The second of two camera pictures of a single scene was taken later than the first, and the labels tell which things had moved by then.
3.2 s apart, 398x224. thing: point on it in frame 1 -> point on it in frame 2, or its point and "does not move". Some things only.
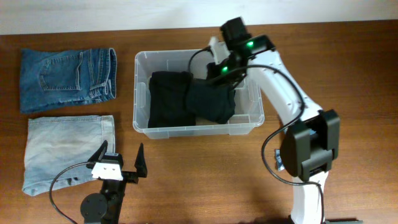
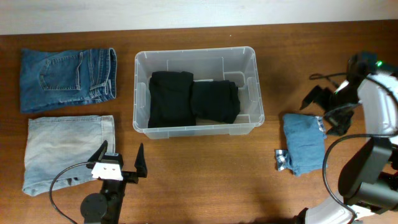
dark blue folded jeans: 51,78 does not move
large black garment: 168,91 does not move
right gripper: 211,76 -> 340,121
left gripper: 131,177 does not move
